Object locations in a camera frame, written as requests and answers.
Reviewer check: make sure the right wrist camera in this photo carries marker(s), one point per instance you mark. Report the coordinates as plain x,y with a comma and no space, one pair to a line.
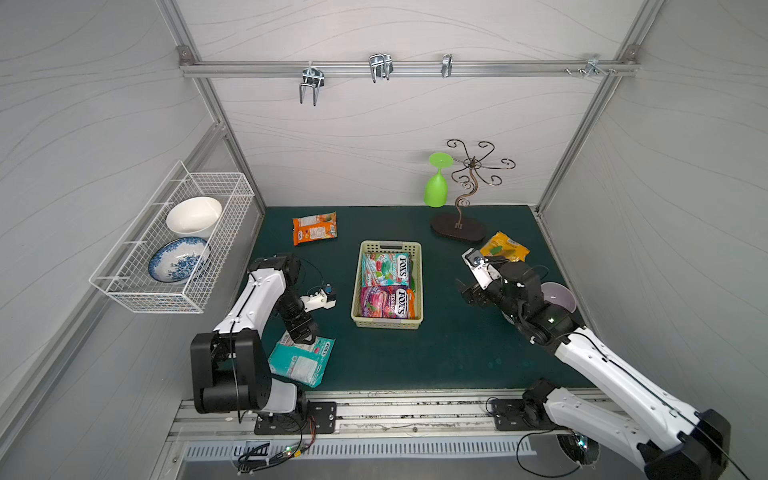
480,267

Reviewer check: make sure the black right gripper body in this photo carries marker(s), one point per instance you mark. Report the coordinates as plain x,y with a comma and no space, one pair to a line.
478,291

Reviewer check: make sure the orange Fox's candy bag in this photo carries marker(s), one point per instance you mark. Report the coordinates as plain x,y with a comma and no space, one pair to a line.
314,228

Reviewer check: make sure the purple Fox's berries candy bag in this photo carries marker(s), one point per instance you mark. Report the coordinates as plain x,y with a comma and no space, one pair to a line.
388,302

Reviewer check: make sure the lilac bowl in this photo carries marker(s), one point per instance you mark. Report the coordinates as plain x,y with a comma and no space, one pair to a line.
558,294

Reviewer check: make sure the teal candy bag back side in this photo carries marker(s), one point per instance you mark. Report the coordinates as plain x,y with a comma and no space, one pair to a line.
303,363

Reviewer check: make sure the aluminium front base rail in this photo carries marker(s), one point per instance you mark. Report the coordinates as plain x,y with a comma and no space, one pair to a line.
358,414

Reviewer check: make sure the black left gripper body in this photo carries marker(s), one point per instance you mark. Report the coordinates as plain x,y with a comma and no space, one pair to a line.
301,324

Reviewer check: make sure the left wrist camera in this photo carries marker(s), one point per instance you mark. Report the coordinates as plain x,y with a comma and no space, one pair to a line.
324,298

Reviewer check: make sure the metal double hook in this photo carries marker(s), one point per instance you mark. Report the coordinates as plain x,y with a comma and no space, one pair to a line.
313,79

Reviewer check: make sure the teal Fox's mint candy bag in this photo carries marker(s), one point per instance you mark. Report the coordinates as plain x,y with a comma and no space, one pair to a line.
386,269

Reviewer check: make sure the dark bronze cup tree stand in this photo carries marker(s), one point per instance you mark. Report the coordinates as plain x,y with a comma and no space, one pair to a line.
459,226

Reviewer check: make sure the yellow mango candy bag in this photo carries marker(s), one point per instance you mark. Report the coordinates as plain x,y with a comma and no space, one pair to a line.
502,245

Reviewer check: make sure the pale green plastic basket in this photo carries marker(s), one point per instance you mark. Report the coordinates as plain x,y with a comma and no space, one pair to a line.
415,251

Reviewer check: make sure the aluminium top rail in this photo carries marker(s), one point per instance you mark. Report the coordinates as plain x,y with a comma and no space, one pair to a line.
402,69

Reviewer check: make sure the metal hook centre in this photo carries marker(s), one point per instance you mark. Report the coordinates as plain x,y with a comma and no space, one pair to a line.
381,66

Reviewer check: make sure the green plastic wine glass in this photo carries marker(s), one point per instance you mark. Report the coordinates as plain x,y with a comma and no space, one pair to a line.
436,188

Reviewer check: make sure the white wire wall basket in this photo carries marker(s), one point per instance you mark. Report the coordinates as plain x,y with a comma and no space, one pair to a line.
123,275

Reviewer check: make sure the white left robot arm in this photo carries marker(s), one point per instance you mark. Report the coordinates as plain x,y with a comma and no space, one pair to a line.
229,365

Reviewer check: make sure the blue patterned plate bowl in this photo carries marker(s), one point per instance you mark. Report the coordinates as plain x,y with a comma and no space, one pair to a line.
179,260

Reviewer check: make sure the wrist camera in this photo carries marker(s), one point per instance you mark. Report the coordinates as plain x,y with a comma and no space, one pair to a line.
324,298
480,267

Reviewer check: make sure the white bowl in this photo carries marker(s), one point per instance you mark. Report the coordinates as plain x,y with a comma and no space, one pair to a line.
195,217

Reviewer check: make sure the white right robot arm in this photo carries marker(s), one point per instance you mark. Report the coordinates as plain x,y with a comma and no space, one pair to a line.
662,435

